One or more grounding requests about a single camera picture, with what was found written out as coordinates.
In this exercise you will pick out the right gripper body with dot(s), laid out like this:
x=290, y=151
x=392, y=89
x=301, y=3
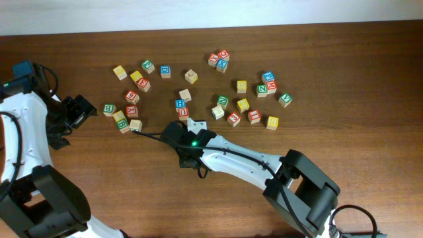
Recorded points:
x=184, y=158

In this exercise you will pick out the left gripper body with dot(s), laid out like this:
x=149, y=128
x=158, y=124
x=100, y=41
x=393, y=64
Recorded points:
x=78, y=110

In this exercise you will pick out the yellow s block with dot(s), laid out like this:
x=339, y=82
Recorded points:
x=272, y=123
x=241, y=87

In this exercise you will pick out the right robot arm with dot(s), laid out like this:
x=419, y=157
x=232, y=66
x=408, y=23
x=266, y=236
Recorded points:
x=295, y=187

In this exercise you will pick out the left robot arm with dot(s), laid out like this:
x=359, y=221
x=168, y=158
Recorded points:
x=37, y=201

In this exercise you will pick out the red U block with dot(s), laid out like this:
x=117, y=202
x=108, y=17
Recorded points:
x=183, y=113

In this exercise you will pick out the blue H block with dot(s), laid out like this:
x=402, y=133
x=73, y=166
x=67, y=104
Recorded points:
x=180, y=103

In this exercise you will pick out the plain block blue side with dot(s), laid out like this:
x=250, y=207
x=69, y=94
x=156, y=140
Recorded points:
x=217, y=112

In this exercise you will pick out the green B block left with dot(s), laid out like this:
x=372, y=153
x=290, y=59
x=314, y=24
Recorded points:
x=109, y=109

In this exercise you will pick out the green b block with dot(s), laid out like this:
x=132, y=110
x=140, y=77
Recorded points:
x=109, y=109
x=123, y=126

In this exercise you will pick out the red 3 block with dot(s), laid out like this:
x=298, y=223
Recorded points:
x=233, y=119

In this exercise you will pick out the plain wooden block centre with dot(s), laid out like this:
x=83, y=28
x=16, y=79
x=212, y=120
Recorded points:
x=185, y=95

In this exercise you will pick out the yellow 1 block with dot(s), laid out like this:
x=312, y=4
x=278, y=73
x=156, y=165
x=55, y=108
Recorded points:
x=118, y=116

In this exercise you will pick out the green N block centre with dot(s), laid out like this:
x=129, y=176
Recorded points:
x=222, y=101

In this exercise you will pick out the green n block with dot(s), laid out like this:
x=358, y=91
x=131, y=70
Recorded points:
x=261, y=91
x=222, y=101

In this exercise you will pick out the plain 8 block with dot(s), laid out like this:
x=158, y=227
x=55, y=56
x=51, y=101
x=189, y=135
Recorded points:
x=135, y=125

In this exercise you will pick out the green B block lower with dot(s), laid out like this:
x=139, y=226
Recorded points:
x=123, y=126

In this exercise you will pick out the yellow block centre right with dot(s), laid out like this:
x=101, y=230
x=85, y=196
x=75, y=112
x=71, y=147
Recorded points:
x=243, y=105

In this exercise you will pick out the red Y block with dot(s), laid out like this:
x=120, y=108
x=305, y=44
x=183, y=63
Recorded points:
x=132, y=111

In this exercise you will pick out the red I block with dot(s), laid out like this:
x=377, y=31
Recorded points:
x=254, y=116

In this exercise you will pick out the yellow side plain block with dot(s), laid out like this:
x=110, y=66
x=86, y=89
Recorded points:
x=191, y=76

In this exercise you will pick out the red 6 block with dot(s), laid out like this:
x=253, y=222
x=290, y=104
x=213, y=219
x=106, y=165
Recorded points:
x=132, y=97

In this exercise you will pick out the yellow block far left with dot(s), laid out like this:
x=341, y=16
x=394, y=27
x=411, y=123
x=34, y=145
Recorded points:
x=120, y=72

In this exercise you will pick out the red E block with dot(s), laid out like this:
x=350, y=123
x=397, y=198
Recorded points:
x=143, y=85

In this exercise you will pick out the blue D block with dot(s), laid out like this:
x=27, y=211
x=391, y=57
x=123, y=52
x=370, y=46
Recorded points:
x=165, y=71

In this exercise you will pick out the yellow block by E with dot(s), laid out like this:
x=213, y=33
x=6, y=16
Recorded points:
x=136, y=76

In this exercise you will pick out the blue X block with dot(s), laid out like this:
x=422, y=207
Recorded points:
x=221, y=65

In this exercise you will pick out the red K block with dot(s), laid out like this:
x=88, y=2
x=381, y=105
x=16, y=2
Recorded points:
x=213, y=59

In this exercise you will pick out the green N block right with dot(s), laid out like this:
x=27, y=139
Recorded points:
x=261, y=91

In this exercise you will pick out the green P block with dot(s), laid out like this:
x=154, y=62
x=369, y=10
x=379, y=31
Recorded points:
x=148, y=66

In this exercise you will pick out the red Q block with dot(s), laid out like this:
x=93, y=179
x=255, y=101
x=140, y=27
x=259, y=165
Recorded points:
x=224, y=55

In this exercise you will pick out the red M block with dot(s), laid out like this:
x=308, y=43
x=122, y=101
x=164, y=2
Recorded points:
x=271, y=87

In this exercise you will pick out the green V block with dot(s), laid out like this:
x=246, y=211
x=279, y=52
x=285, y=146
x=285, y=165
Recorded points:
x=285, y=99

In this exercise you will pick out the blue P block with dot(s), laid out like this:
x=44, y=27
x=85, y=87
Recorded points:
x=268, y=76

